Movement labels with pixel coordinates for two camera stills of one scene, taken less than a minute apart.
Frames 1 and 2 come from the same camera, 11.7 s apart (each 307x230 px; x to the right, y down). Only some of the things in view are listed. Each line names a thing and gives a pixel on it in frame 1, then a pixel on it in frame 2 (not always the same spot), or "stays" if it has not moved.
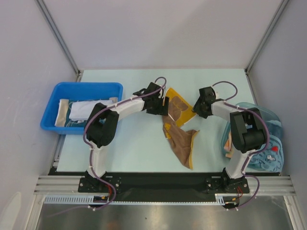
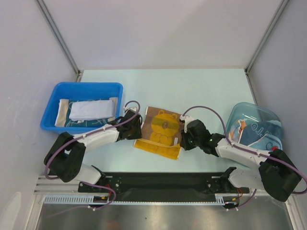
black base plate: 163,186 stays
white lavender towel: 82,110 stays
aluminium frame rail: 58,185 stays
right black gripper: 198,107 -> 185,144
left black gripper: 162,109 -> 138,134
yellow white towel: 180,140 -> 161,133
